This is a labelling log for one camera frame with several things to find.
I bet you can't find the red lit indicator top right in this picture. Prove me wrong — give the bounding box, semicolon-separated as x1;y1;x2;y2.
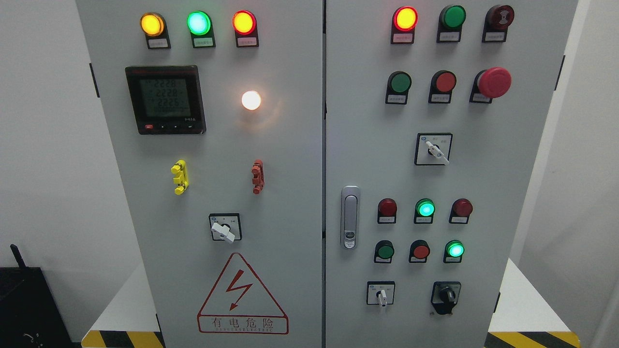
390;6;418;44

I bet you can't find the red indicator light top left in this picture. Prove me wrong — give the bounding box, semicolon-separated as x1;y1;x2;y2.
232;10;259;48

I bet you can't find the green push button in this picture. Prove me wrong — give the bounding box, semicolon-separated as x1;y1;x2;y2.
374;240;395;263
436;5;467;43

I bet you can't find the green push button lower left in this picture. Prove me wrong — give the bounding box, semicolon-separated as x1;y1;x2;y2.
374;240;395;263

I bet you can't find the yellow indicator light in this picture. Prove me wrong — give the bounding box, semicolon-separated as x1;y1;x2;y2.
141;13;171;49

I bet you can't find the green push button second row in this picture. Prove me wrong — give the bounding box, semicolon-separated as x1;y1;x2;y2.
385;71;412;105

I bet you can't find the green illuminated button lower right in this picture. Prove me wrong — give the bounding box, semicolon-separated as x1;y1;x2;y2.
443;240;465;263

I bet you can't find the black box with antenna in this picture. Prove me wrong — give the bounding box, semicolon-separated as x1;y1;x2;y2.
0;244;73;348

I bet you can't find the green indicator light top left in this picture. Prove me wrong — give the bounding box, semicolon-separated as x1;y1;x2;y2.
187;11;215;48

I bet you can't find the dark red indicator light left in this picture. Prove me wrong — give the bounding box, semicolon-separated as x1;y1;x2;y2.
377;198;398;224

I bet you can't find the red indicator light right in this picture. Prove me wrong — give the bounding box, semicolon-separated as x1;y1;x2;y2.
449;198;473;224

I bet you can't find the white platform with hazard stripes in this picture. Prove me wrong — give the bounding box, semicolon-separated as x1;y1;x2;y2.
78;261;581;348

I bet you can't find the red electrical warning sticker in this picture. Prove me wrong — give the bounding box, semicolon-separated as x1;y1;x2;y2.
197;252;288;334

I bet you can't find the grey cabinet door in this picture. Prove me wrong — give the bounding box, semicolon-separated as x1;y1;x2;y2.
325;0;578;348
76;0;324;348

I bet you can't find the green lit indicator light middle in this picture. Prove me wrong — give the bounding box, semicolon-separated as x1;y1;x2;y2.
413;198;435;224

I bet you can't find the black digital power meter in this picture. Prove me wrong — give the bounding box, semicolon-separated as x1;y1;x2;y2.
125;65;207;135

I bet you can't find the white glowing indicator light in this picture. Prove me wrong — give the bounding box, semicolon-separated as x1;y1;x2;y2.
241;90;262;111

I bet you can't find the white selector switch left door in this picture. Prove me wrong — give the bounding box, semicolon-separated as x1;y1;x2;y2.
208;212;243;243

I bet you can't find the grey right cabinet door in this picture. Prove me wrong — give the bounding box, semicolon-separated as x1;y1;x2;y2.
325;0;578;348

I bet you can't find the white selector switch bottom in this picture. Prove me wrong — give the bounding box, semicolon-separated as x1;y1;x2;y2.
366;281;396;307

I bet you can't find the red push button second row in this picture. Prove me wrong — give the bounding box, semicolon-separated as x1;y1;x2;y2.
427;70;457;104

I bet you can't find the grey left cabinet door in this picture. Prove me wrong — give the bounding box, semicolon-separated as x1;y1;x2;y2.
76;0;324;348

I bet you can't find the red emergency stop button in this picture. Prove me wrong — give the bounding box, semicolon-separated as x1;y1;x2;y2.
469;67;512;104

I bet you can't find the silver door handle lock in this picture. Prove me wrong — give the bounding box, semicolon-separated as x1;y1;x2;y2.
340;186;360;250

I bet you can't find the white selector switch upper right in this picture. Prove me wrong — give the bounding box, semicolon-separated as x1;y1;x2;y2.
415;133;453;166

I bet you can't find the red terminal connector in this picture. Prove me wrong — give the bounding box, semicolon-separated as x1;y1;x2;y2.
251;159;265;195

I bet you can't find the red push button lower middle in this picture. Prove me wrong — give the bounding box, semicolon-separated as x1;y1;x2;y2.
409;240;431;263

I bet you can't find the yellow terminal connector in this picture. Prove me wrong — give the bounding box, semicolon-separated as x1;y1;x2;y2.
171;159;189;195

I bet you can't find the white selector switch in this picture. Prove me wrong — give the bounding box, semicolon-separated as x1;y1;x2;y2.
366;281;396;307
415;133;453;166

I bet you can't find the black rotary knob switch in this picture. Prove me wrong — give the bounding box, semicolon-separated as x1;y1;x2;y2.
430;281;461;315

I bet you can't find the green push button top right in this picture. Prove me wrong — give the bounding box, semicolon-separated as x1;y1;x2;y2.
436;5;467;43

